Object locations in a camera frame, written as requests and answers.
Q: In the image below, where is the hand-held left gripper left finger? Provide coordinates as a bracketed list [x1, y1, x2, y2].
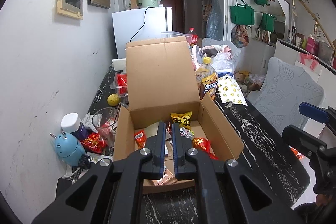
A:
[31, 121, 167, 224]

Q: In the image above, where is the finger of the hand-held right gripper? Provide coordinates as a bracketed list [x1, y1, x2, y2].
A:
[281, 124, 328, 160]
[299, 101, 336, 125]

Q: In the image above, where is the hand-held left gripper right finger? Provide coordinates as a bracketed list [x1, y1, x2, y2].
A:
[172, 122, 306, 224]

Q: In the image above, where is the white black snack packet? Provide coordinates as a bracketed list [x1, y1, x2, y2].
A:
[180, 127, 195, 138]

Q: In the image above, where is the orange brown snack packet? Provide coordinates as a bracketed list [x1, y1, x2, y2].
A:
[134, 130, 147, 149]

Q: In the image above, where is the yellow black snack packet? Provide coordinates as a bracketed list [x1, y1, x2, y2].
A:
[170, 112, 193, 128]

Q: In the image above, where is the maroon snack packet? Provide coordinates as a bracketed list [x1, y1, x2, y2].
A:
[151, 132, 177, 186]

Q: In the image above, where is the brown cardboard box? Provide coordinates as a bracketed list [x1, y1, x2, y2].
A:
[113, 35, 245, 194]

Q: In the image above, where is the person's right forearm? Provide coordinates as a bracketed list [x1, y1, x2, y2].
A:
[293, 202, 336, 224]

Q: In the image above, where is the person's right hand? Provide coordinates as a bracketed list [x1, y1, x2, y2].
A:
[315, 194, 330, 210]

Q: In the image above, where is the grey covered chair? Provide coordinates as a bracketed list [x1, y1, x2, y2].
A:
[248, 56, 324, 135]

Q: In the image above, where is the pink ribbon bow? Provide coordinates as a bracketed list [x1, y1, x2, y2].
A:
[299, 53, 318, 68]

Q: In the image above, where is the clear glass cup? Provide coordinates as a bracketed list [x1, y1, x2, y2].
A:
[92, 108, 120, 147]

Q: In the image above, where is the pink gift box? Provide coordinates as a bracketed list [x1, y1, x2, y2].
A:
[306, 36, 319, 55]

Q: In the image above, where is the yellow citrus fruit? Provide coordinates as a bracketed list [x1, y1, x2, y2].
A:
[107, 94, 120, 107]

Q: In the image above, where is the red gold snack packet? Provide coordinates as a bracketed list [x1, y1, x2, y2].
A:
[79, 132, 107, 154]

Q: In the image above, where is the yellow iced tea bottle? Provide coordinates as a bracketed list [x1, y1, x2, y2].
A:
[195, 57, 218, 101]

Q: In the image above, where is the clear clamshell food container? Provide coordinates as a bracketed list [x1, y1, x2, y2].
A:
[110, 71, 129, 97]

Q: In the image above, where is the smiley print paper bag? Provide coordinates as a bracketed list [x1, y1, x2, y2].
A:
[217, 74, 248, 106]

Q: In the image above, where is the black claw clip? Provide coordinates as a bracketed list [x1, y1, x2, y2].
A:
[77, 154, 91, 169]

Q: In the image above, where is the white box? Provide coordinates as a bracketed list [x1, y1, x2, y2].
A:
[112, 58, 127, 70]

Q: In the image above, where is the white plastic bag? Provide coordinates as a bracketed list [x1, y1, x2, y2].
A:
[211, 52, 234, 75]

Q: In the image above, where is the blue round gadget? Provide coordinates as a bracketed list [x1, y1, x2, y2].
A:
[50, 130, 87, 165]

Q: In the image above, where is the white lidded jar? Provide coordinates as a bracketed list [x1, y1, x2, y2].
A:
[60, 112, 91, 139]

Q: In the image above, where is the patterned fabric bag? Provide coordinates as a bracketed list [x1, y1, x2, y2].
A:
[231, 25, 250, 48]

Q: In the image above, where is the pink white plush toy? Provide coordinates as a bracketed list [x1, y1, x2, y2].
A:
[201, 44, 233, 59]

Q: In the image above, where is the red soda bottle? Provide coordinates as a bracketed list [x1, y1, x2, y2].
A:
[188, 27, 199, 46]

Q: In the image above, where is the clear plastic container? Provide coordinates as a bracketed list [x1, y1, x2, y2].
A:
[161, 31, 189, 39]

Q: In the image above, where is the white fridge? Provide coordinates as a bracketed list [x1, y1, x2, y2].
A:
[112, 7, 173, 60]

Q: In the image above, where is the large green tote bag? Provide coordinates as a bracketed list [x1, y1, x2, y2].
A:
[230, 0, 255, 25]

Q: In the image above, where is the hanging clear plastic bag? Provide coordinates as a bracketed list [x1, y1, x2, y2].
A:
[206, 0, 223, 41]

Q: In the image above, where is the brown door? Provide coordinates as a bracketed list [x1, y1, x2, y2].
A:
[162, 0, 185, 33]

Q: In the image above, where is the black kettle cable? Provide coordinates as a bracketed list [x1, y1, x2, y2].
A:
[130, 7, 149, 42]

